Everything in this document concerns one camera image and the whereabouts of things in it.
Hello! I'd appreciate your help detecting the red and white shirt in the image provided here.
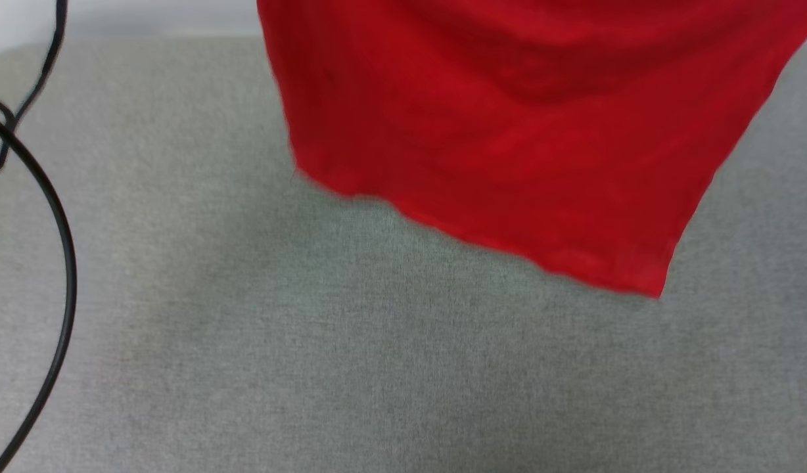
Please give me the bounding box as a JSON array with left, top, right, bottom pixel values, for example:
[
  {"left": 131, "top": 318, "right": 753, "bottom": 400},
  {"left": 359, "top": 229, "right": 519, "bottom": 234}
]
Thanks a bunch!
[{"left": 256, "top": 0, "right": 807, "bottom": 300}]

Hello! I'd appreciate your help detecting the thick black cable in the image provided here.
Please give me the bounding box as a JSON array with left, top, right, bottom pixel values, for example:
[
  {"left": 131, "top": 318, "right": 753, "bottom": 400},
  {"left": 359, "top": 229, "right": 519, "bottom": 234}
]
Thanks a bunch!
[{"left": 0, "top": 108, "right": 78, "bottom": 473}]

